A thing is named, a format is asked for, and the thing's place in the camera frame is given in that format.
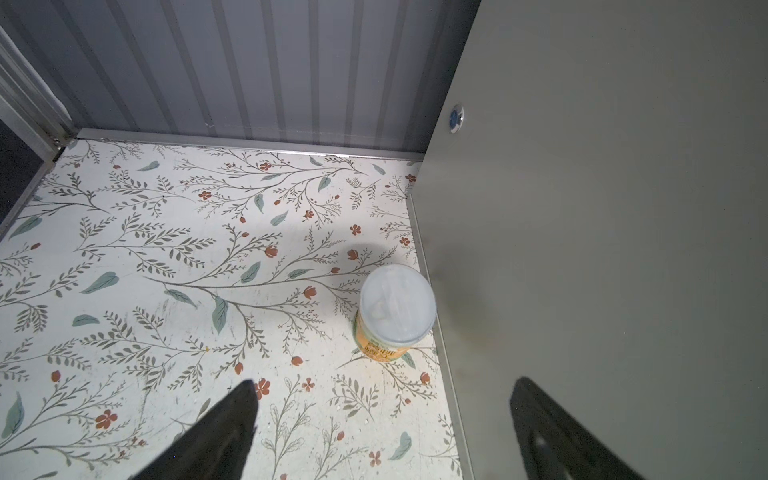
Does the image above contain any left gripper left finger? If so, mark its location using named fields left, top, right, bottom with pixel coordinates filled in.
left=134, top=380, right=258, bottom=480

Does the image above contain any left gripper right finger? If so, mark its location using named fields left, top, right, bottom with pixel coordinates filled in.
left=510, top=377, right=641, bottom=479

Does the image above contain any white metal cabinet counter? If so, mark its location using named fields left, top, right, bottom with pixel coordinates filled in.
left=412, top=1, right=767, bottom=479

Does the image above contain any floral table mat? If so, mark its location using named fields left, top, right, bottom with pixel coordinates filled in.
left=1, top=140, right=462, bottom=479

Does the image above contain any yellow label can back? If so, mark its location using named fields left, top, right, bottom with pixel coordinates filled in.
left=354, top=264, right=437, bottom=362

